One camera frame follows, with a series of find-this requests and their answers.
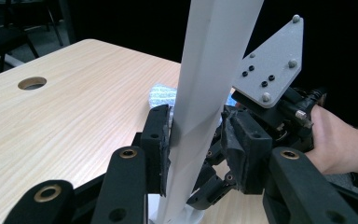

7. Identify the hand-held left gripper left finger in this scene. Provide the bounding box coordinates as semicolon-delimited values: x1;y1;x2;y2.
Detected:
139;104;173;198

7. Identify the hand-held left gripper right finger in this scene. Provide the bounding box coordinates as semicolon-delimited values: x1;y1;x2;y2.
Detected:
220;105;274;195

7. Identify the white desk lamp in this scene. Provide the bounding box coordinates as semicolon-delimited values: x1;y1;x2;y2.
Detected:
147;0;265;224

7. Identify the black folding chair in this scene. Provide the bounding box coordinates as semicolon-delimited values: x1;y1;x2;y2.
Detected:
0;0;64;74

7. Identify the right hand-held gripper black cable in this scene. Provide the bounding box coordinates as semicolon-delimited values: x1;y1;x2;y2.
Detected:
293;88;328;129

